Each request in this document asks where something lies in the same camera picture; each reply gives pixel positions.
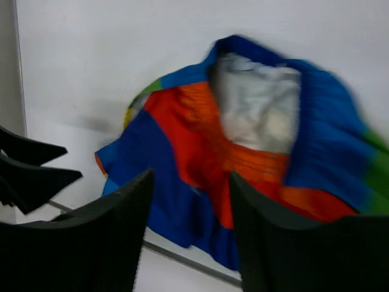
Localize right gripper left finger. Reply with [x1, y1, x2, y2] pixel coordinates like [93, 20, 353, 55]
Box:
[1, 170, 154, 291]

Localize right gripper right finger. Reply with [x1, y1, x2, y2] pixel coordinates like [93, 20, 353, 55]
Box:
[229, 172, 388, 291]

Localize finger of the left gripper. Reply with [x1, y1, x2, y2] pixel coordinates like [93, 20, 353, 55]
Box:
[1, 155, 83, 215]
[1, 127, 67, 165]

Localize rainbow striped shorts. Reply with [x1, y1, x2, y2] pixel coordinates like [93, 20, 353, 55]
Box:
[95, 35, 388, 271]

